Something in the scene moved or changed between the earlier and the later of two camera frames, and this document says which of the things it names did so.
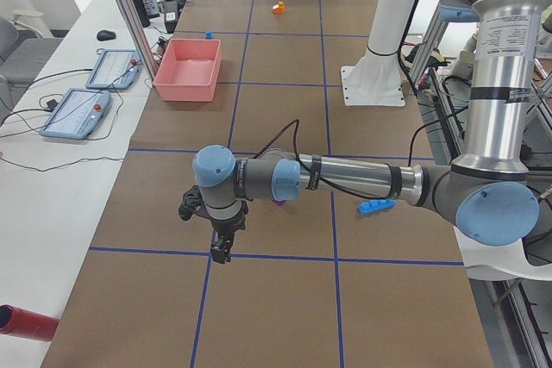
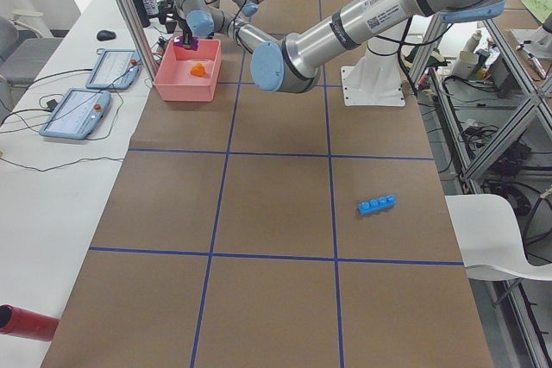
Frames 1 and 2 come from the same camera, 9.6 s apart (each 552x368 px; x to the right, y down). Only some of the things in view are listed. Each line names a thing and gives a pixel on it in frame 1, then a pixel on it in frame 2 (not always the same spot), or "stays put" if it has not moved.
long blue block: (371, 206) stays put
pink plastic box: (187, 70) stays put
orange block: (279, 8) to (198, 70)
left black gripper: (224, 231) to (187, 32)
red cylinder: (26, 323) stays put
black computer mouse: (105, 35) stays put
